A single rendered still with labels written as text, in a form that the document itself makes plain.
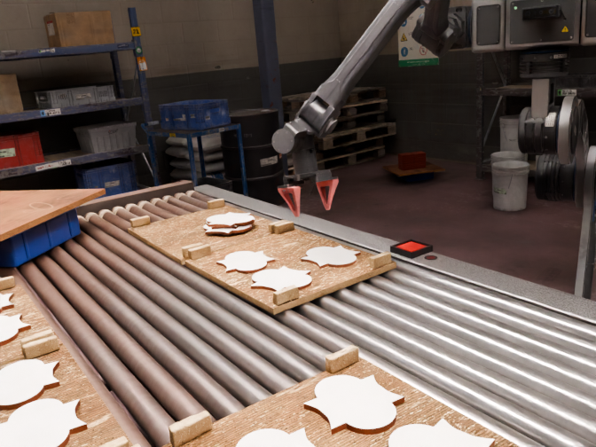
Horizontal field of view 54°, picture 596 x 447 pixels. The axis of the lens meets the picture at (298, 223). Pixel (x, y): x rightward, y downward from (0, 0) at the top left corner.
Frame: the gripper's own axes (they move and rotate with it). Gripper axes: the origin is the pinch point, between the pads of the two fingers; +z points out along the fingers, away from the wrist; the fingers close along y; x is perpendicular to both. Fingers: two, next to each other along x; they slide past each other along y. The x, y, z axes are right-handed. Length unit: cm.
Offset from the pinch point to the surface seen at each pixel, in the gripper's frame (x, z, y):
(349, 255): -6.9, 12.1, 3.9
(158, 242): 45, 4, -22
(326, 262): -5.7, 12.2, -2.4
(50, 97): 424, -99, 58
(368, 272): -15.9, 15.0, 1.0
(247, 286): -1.4, 13.3, -22.3
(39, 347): 0, 14, -66
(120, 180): 445, -20, 113
